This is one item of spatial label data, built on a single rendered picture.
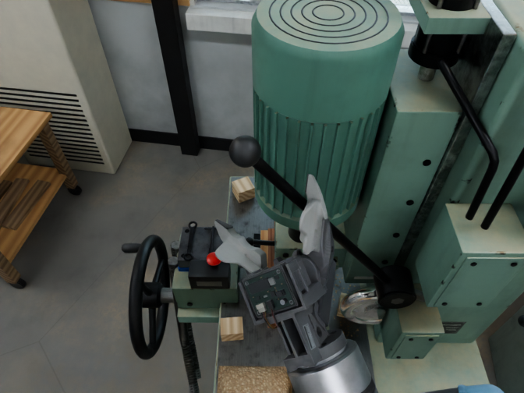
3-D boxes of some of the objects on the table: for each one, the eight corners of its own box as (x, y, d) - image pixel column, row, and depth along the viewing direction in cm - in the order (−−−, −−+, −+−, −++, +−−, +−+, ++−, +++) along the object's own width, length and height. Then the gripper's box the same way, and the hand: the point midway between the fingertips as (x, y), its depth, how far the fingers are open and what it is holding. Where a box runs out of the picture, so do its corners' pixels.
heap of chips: (218, 366, 82) (217, 359, 79) (291, 366, 82) (292, 359, 79) (215, 417, 76) (213, 412, 73) (292, 417, 76) (294, 412, 73)
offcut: (231, 191, 111) (231, 181, 108) (248, 185, 112) (247, 175, 109) (238, 203, 108) (238, 193, 105) (255, 197, 109) (255, 187, 106)
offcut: (243, 339, 85) (242, 333, 82) (221, 341, 85) (220, 334, 82) (242, 323, 87) (242, 316, 85) (221, 324, 87) (220, 317, 84)
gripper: (387, 352, 41) (306, 167, 43) (233, 387, 50) (172, 234, 52) (403, 320, 48) (333, 164, 51) (267, 356, 58) (212, 223, 60)
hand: (261, 196), depth 54 cm, fingers open, 14 cm apart
